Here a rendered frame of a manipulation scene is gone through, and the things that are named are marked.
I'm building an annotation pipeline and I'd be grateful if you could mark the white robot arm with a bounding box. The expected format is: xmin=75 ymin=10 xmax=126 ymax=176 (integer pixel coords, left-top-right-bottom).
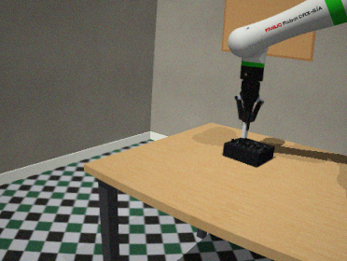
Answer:
xmin=228 ymin=0 xmax=347 ymax=83

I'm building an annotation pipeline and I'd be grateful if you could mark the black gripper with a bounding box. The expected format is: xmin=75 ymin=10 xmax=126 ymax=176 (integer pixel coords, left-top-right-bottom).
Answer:
xmin=235 ymin=81 xmax=264 ymax=138

